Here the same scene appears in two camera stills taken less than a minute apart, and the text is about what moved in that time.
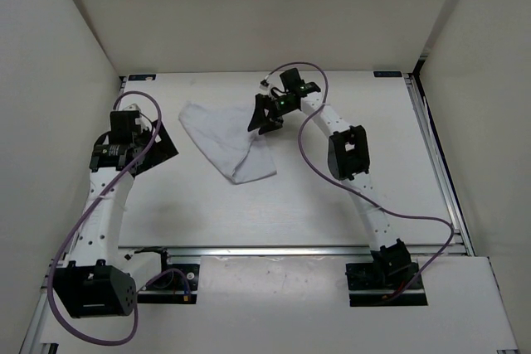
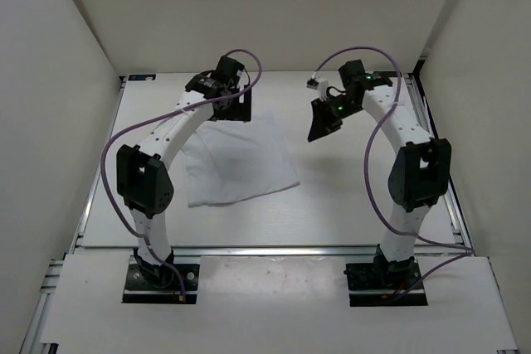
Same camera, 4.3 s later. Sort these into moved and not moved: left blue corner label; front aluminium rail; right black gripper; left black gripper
Moved: right black gripper; left black gripper
Not moved: front aluminium rail; left blue corner label
